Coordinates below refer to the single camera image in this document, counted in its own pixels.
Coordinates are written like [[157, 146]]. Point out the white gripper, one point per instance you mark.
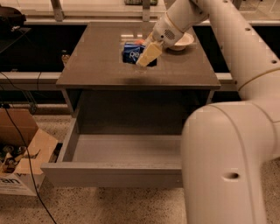
[[164, 32]]

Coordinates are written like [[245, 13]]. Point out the blue pepsi can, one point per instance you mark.
[[131, 53]]

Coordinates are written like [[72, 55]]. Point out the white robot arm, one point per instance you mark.
[[224, 145]]

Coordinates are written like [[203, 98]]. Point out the grey cabinet with glossy top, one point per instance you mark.
[[96, 63]]

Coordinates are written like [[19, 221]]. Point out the open grey top drawer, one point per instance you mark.
[[125, 139]]

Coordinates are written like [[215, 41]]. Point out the red apple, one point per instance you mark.
[[139, 42]]

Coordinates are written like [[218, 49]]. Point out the white bowl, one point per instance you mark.
[[183, 43]]

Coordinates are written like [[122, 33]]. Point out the small glass bottle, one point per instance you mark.
[[65, 56]]

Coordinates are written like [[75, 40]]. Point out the black bag on desk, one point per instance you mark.
[[9, 18]]

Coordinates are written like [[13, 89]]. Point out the cardboard box with cans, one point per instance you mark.
[[24, 148]]

